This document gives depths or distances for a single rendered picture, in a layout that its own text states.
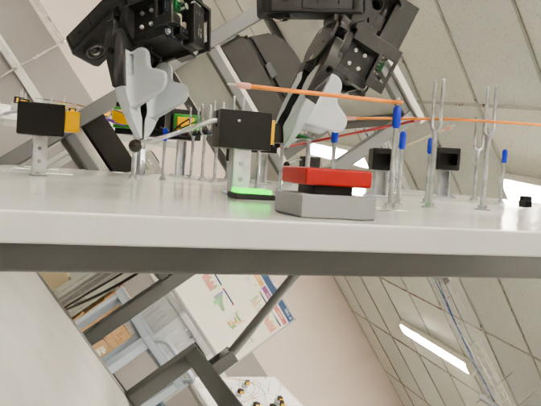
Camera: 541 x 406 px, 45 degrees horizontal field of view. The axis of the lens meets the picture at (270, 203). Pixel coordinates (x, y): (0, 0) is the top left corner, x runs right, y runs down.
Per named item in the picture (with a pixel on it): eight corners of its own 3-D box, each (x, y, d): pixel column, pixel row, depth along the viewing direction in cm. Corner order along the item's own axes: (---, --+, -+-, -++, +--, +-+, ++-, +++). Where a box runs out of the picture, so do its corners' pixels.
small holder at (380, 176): (386, 196, 105) (390, 151, 105) (397, 198, 96) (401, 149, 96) (357, 193, 105) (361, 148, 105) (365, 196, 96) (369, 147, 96)
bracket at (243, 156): (222, 193, 74) (225, 148, 73) (243, 194, 74) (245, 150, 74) (231, 196, 69) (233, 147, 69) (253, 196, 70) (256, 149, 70)
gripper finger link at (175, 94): (177, 130, 66) (178, 47, 68) (131, 142, 69) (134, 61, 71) (196, 139, 68) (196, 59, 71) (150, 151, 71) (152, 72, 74)
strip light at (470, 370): (466, 365, 678) (471, 360, 679) (397, 323, 793) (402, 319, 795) (472, 377, 684) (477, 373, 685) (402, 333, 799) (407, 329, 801)
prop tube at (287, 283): (219, 361, 145) (307, 253, 150) (216, 357, 148) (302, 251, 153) (229, 369, 146) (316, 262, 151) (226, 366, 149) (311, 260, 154)
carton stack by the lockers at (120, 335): (63, 325, 780) (123, 284, 800) (60, 316, 810) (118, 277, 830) (102, 378, 810) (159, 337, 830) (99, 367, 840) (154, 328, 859)
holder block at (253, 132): (211, 147, 73) (213, 110, 72) (260, 151, 74) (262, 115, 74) (218, 147, 69) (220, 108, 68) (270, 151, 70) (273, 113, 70)
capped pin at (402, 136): (404, 204, 78) (410, 130, 77) (391, 203, 78) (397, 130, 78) (403, 203, 79) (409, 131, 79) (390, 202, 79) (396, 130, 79)
